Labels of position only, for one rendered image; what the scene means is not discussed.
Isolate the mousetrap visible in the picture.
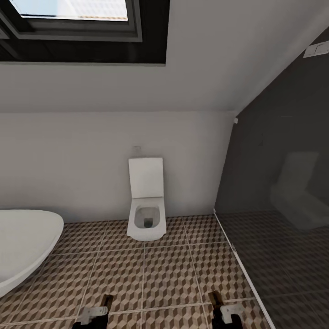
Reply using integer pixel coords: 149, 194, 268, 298
94, 294, 114, 322
208, 290, 224, 318

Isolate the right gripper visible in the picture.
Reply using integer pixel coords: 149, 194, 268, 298
211, 310, 243, 329

